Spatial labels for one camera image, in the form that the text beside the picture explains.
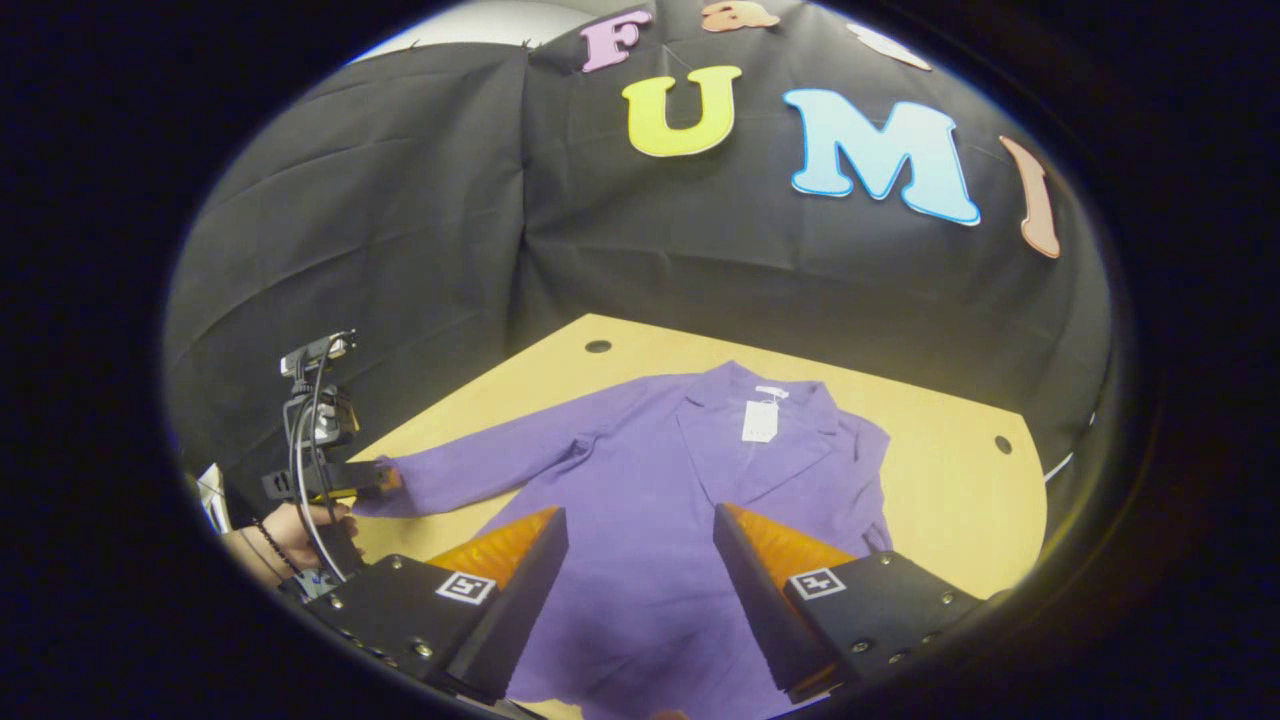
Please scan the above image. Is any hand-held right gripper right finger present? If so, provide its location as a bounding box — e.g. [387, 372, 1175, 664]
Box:
[712, 502, 986, 704]

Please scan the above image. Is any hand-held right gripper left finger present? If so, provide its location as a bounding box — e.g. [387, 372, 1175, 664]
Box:
[300, 505, 570, 706]

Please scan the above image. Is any purple knit cardigan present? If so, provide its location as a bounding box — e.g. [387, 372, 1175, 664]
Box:
[352, 360, 893, 720]

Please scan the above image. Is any white object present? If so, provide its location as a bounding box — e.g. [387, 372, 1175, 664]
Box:
[195, 463, 233, 536]

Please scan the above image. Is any black backdrop cloth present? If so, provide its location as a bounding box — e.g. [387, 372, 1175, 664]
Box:
[162, 0, 1113, 521]

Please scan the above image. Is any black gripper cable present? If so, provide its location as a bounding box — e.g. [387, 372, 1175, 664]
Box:
[288, 342, 351, 584]

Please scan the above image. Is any dark beaded bracelet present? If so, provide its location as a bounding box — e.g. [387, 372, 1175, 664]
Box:
[250, 517, 303, 579]

